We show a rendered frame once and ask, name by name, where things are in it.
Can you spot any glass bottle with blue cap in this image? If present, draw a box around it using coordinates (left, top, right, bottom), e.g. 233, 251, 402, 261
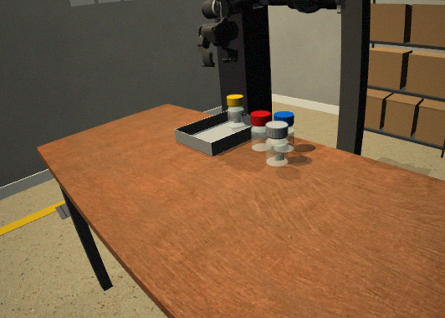
274, 111, 294, 153

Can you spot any clear glass bottle with grey cap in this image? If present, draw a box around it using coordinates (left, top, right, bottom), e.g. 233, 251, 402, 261
266, 121, 289, 167

